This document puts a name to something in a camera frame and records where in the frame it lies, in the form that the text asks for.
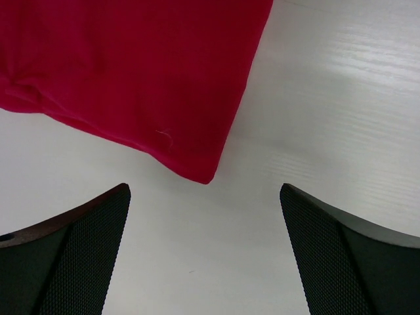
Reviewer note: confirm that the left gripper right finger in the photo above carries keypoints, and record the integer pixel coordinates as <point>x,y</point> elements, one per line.
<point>347,264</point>

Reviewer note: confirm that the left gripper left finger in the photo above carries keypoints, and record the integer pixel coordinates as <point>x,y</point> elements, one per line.
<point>64,264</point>

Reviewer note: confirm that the crimson red t shirt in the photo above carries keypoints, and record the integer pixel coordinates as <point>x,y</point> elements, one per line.
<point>163,77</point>

